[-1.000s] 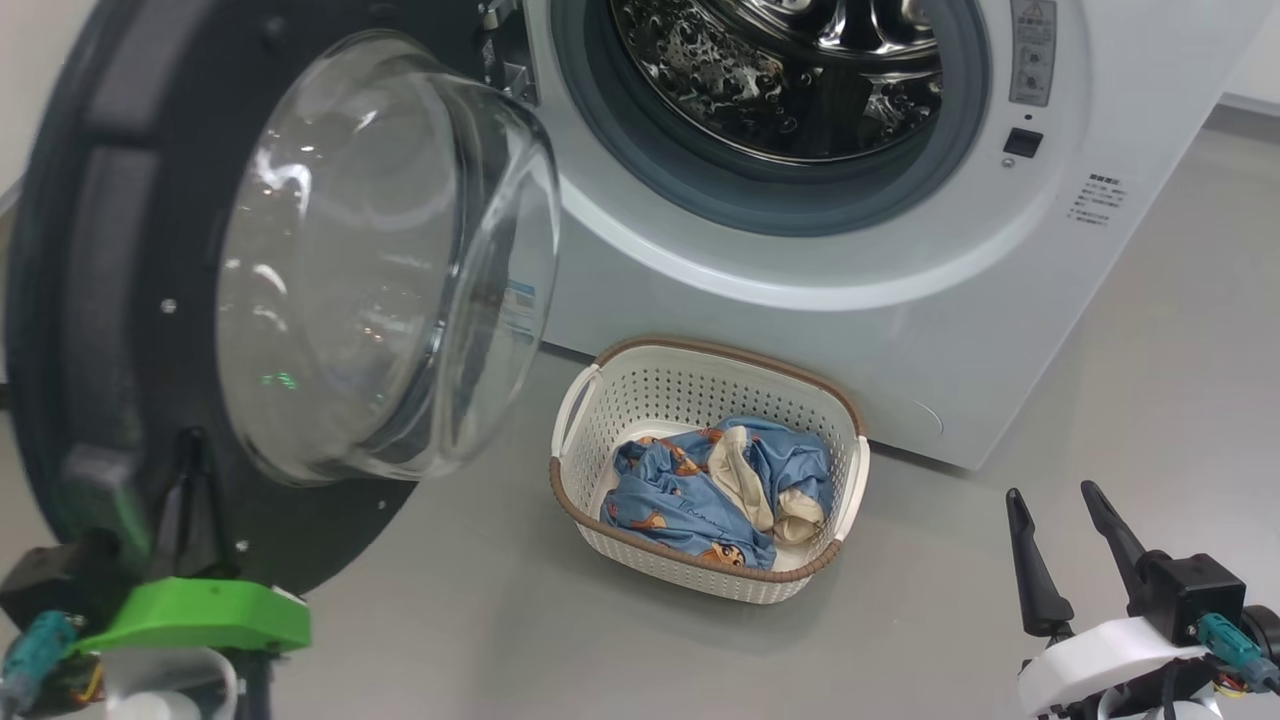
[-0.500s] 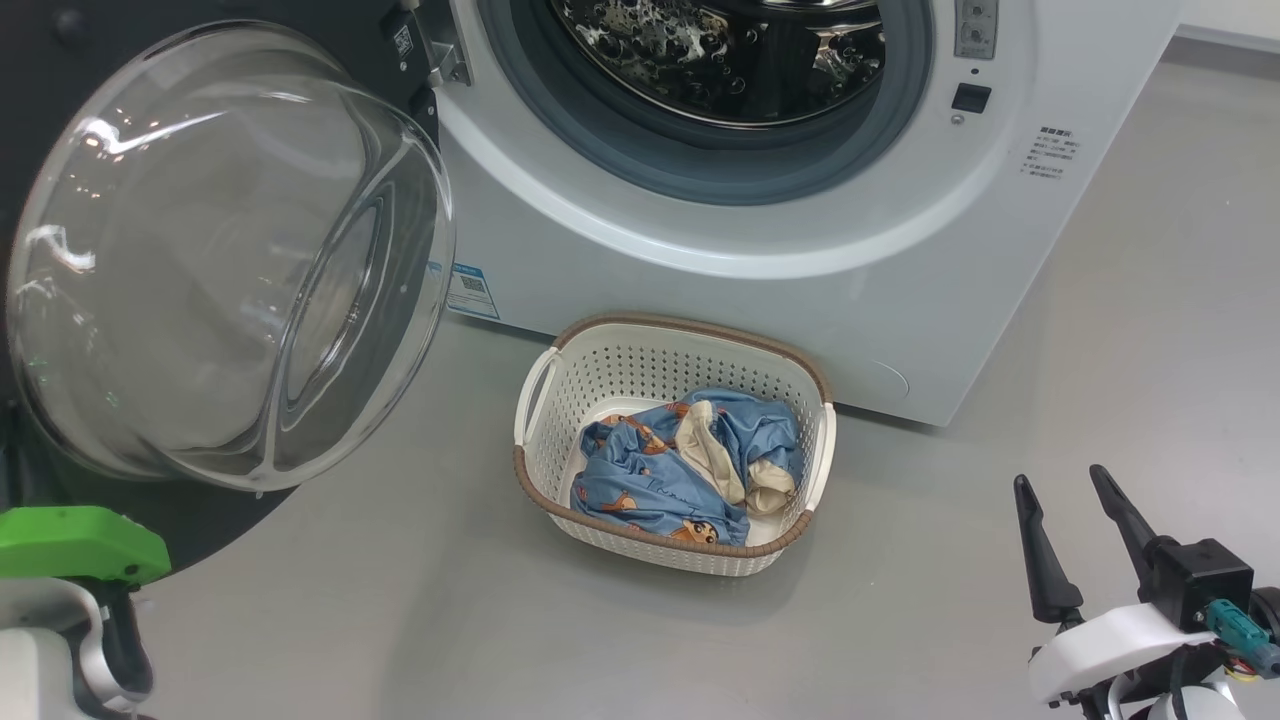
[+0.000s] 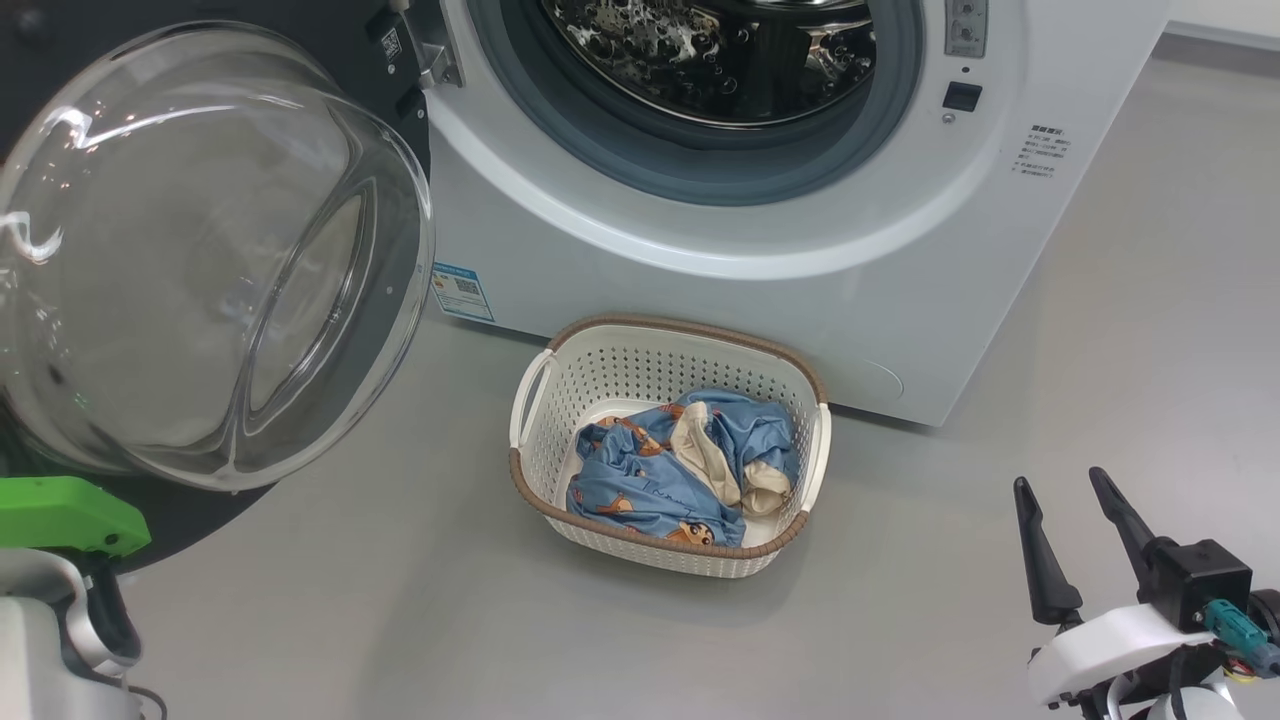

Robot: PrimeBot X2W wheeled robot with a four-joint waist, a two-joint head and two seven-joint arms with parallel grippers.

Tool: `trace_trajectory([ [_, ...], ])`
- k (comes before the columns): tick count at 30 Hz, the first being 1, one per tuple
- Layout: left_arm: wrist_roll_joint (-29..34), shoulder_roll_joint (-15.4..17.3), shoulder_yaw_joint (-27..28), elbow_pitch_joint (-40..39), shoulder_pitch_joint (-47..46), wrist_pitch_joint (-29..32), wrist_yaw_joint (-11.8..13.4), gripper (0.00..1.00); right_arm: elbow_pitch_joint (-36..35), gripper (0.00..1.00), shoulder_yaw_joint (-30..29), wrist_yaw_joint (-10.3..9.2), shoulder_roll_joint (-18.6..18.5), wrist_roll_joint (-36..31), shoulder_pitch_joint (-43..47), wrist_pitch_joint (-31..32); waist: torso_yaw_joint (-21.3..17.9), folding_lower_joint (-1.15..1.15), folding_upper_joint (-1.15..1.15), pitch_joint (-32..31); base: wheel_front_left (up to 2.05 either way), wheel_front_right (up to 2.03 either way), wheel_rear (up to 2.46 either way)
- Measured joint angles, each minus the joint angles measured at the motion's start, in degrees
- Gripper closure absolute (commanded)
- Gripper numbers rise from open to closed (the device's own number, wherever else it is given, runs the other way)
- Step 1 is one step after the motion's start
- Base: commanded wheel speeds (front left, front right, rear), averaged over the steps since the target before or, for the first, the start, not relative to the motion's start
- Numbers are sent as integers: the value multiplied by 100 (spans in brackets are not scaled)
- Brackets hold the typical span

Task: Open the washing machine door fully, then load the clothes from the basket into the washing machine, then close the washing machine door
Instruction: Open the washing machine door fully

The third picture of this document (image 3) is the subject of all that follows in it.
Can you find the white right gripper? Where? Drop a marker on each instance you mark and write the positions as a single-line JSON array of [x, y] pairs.
[[1110, 650]]

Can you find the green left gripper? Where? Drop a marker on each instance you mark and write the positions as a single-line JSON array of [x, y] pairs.
[[70, 515]]

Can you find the black round glass washer door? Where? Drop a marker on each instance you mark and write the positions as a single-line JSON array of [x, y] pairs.
[[200, 250]]

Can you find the blue cartoon print garment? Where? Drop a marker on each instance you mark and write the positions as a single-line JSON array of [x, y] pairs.
[[640, 490]]

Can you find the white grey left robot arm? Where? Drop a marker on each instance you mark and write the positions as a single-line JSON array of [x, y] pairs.
[[40, 650]]

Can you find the white front-load washing machine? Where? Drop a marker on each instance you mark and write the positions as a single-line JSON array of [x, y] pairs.
[[700, 290]]

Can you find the metal door hinge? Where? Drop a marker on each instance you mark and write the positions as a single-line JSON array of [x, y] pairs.
[[430, 60]]

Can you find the grey rubber door gasket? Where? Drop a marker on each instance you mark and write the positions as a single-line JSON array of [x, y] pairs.
[[600, 150]]

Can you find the stainless steel washing machine drum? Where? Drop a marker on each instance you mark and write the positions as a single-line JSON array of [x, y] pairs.
[[700, 50]]

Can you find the blue energy label sticker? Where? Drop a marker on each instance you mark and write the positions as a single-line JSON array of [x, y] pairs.
[[463, 292]]

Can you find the white perforated laundry basket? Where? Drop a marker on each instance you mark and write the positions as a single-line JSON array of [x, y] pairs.
[[540, 450]]

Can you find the grey warning label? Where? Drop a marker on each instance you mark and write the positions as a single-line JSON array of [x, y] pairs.
[[966, 25]]

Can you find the white partition panel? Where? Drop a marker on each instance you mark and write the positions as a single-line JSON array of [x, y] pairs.
[[1230, 15]]

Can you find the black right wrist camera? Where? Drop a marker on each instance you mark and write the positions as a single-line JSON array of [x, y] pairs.
[[1205, 580]]

